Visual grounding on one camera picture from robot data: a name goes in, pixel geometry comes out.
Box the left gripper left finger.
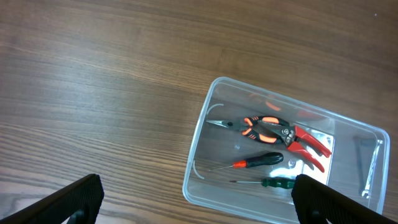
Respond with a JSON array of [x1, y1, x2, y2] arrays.
[[1, 174, 104, 224]]

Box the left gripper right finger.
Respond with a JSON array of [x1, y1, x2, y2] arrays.
[[291, 174, 397, 224]]

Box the green handled screwdriver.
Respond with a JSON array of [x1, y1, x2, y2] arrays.
[[230, 177, 295, 189]]

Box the silver combination wrench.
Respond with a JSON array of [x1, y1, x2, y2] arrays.
[[361, 140, 384, 199]]

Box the black red handled screwdriver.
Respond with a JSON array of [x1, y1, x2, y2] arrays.
[[210, 152, 284, 171]]

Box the red handled snips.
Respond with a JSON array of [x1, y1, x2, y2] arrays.
[[257, 116, 331, 172]]

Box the clear plastic container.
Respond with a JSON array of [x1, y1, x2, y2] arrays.
[[182, 77, 390, 223]]

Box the orange black needle-nose pliers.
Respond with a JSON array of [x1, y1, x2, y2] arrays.
[[206, 116, 295, 146]]

